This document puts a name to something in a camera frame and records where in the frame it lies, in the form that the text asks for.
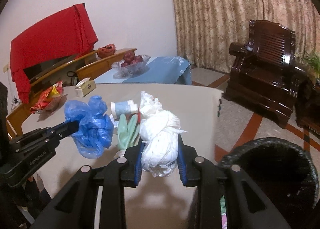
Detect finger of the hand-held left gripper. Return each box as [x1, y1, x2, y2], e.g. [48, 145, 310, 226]
[37, 128, 79, 148]
[32, 121, 79, 137]

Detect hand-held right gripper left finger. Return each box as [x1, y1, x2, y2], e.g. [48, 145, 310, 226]
[30, 141, 146, 229]

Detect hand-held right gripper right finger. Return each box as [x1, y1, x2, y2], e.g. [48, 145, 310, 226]
[175, 134, 292, 229]

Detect blue plastic bag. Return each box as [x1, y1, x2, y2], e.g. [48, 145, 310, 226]
[64, 95, 114, 159]

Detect white plastic bag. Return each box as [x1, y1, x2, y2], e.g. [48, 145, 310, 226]
[138, 91, 189, 178]

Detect trash bin with black liner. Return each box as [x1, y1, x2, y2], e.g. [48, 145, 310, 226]
[216, 137, 320, 229]

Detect glass snack bowl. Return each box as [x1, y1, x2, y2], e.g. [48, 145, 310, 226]
[35, 92, 68, 115]

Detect large red snack packet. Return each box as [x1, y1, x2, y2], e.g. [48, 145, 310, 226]
[30, 86, 56, 114]

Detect green rubber glove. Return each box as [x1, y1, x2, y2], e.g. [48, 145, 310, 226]
[117, 113, 141, 150]

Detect yellow snack packet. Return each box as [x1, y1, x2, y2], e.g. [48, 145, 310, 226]
[49, 85, 62, 98]

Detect tissue box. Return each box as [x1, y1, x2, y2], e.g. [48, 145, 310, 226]
[75, 78, 97, 97]

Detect white and blue tube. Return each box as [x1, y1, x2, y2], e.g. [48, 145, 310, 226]
[111, 99, 139, 118]

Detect black television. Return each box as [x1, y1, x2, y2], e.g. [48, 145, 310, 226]
[23, 52, 96, 82]

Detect wooden television cabinet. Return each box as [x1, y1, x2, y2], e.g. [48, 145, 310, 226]
[6, 48, 137, 139]

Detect red plastic bag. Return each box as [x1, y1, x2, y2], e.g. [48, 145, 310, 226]
[97, 43, 117, 59]

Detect glass fruit bowl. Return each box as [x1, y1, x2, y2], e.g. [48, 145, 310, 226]
[111, 54, 150, 79]

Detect red cloth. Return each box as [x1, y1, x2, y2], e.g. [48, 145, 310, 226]
[10, 4, 99, 104]

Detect blue tablecloth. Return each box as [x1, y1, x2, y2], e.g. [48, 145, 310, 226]
[95, 56, 192, 86]

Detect dark wooden armchair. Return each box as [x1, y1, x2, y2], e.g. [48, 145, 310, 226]
[224, 19, 307, 130]

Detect dark wooden side table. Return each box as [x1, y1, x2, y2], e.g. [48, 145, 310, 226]
[295, 76, 320, 135]

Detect patterned beige curtain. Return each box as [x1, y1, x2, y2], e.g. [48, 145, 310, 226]
[166, 0, 320, 77]

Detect green potted plant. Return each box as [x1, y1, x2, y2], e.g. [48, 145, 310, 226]
[301, 51, 320, 80]

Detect black cable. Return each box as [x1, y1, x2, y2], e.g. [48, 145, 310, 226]
[67, 71, 77, 86]

